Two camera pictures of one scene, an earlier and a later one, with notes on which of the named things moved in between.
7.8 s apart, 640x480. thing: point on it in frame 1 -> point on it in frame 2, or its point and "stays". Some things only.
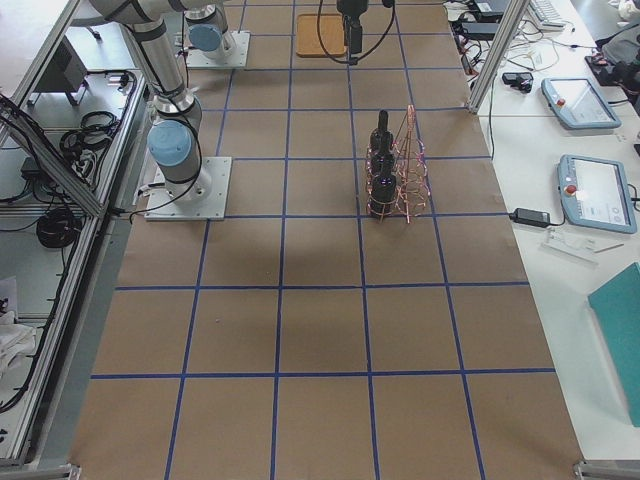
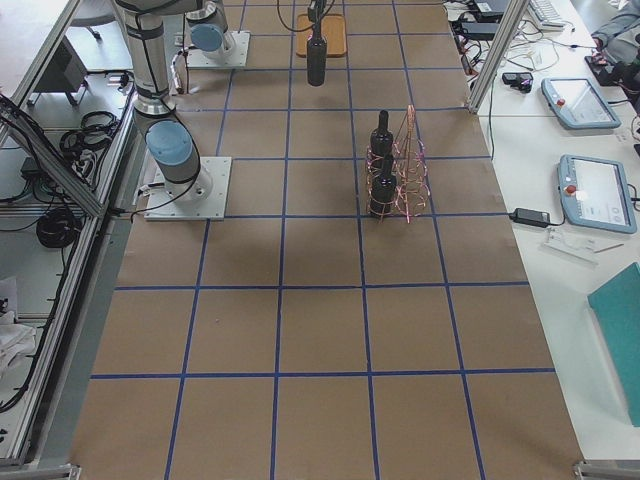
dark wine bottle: x=383 y=194 stays
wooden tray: x=332 y=30 stays
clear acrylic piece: x=567 y=243 stays
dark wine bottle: x=382 y=154 -> x=317 y=58
